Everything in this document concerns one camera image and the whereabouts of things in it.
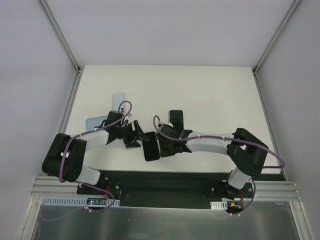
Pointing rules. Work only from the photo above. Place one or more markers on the left white cable duct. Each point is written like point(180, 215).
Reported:
point(68, 201)

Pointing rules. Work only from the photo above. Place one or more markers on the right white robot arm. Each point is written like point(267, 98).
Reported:
point(246, 151)

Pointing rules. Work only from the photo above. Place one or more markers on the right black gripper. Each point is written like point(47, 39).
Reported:
point(164, 146)

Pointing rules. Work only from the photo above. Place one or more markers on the right aluminium frame post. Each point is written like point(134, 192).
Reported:
point(294, 5)

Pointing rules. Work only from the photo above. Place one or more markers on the aluminium front rail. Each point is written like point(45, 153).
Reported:
point(277, 191)

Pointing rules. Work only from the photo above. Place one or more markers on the gold phone with black screen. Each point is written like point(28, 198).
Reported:
point(176, 118)

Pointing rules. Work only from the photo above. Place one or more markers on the right white cable duct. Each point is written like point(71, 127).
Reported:
point(226, 205)

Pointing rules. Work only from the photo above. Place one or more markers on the left aluminium frame post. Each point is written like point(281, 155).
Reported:
point(59, 34)

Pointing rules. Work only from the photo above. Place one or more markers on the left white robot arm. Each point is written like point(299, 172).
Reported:
point(65, 157)

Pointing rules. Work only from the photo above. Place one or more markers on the aluminium frame post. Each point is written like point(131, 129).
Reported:
point(59, 34)
point(294, 5)

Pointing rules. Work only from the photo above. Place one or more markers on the white cable duct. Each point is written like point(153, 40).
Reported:
point(226, 205)
point(68, 201)

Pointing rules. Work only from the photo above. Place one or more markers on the light blue phone face down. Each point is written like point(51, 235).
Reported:
point(117, 102)

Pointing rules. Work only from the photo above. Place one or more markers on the light blue two-hole phone case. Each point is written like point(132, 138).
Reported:
point(92, 122)

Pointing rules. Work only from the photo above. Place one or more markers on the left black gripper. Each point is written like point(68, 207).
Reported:
point(132, 135)

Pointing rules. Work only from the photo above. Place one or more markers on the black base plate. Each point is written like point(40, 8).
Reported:
point(179, 190)

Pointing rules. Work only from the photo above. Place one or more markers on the black phone case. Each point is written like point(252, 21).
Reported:
point(150, 148)

